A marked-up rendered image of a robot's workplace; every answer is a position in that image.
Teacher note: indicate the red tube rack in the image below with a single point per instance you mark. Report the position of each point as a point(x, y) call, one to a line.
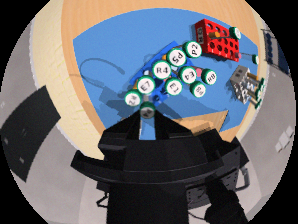
point(202, 37)

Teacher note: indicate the blue bench mat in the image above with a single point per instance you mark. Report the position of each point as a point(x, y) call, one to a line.
point(111, 52)

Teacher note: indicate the white tube cap with printed label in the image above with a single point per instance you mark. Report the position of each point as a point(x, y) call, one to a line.
point(197, 89)

